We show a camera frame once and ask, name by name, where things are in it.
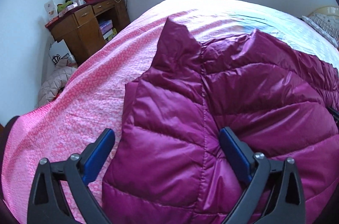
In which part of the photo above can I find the wooden headboard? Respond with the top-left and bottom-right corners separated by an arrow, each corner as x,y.
309,6 -> 339,18

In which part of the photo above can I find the white card on wall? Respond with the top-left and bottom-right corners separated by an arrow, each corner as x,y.
44,0 -> 59,21

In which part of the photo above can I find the patterned pillow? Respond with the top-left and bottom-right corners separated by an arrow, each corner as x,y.
302,13 -> 338,49

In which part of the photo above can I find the white paper bag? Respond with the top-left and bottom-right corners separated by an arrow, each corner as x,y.
49,40 -> 76,65

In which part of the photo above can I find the pink quilted coat on floor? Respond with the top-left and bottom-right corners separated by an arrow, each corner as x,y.
36,59 -> 77,107

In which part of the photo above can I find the magenta down jacket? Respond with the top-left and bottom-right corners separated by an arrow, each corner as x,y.
102,20 -> 338,223

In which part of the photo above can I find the brown wooden desk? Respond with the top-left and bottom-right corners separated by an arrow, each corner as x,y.
46,0 -> 130,65

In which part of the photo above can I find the green item on desk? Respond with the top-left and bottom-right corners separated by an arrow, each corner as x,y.
57,1 -> 73,13

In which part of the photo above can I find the pink and blue bed sheet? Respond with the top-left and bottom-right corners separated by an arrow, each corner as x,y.
1,0 -> 338,223

